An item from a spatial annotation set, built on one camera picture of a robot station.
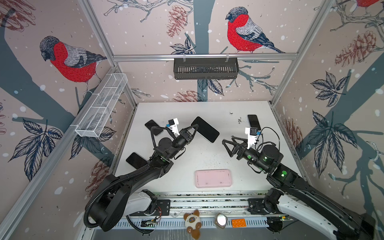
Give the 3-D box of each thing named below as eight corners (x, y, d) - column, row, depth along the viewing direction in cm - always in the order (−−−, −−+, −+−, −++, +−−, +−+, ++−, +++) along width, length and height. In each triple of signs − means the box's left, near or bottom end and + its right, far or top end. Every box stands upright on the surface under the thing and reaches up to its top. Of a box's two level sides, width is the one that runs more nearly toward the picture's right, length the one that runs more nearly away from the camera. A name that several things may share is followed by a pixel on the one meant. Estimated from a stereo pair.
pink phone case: (195, 187, 82) (195, 186, 79) (195, 171, 88) (195, 169, 85) (232, 187, 82) (233, 186, 79) (230, 171, 88) (231, 169, 85)
